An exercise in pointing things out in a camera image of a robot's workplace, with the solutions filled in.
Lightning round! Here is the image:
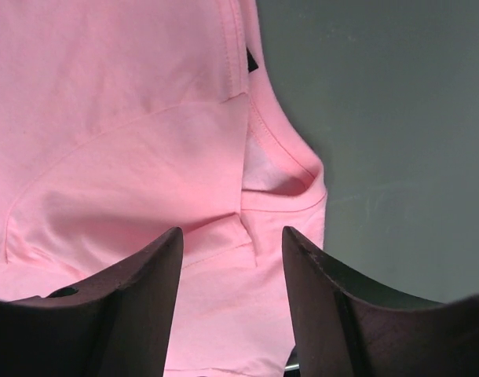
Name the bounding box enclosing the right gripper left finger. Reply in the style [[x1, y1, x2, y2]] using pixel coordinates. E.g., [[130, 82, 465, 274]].
[[0, 228, 183, 376]]

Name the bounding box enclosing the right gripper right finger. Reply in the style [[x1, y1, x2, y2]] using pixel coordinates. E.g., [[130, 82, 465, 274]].
[[282, 227, 479, 376]]

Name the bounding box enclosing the pink t-shirt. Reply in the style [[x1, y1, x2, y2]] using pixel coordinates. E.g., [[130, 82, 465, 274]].
[[0, 1, 327, 376]]

